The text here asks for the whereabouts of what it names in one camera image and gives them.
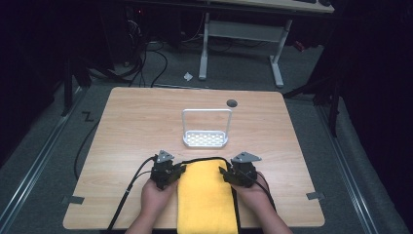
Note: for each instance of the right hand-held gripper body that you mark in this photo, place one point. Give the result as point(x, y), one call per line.
point(244, 170)

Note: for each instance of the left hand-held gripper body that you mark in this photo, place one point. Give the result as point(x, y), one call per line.
point(163, 170)

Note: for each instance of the yellow towel with black trim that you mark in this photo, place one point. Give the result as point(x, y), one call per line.
point(206, 198)

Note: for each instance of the person's left hand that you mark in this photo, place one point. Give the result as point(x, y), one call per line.
point(157, 198)

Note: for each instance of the person's right hand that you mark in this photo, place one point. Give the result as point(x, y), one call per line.
point(251, 198)

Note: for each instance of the white metal rack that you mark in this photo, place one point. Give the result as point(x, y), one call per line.
point(204, 138)

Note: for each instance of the dark round table grommet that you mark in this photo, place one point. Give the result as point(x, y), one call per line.
point(231, 103)

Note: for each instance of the grey tape piece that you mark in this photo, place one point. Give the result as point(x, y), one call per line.
point(315, 195)
point(76, 200)

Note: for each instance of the white paper scrap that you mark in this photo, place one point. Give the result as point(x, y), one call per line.
point(188, 76)

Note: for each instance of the white-framed desk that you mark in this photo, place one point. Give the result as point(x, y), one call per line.
point(243, 31)

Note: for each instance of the metal floor rail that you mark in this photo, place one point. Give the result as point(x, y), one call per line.
point(349, 172)
point(39, 159)

